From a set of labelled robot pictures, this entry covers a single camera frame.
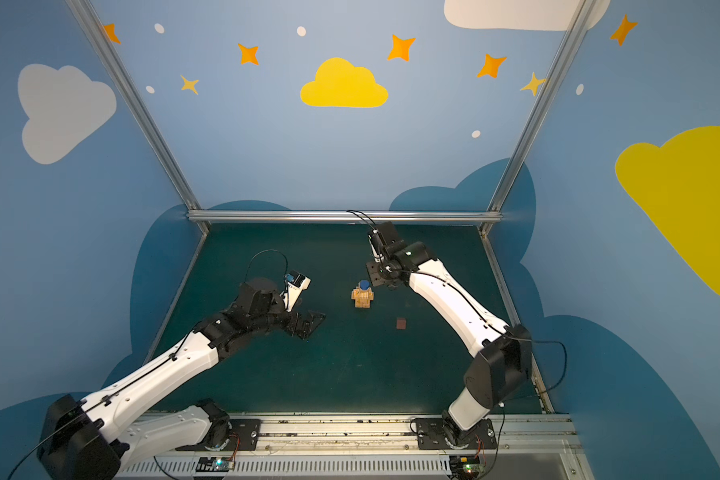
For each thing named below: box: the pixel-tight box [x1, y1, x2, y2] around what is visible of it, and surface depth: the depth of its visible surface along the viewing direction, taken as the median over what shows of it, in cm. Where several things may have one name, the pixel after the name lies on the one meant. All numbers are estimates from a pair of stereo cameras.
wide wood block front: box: [351, 288, 374, 301], surface depth 96 cm
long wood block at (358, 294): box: [351, 288, 374, 300], surface depth 96 cm
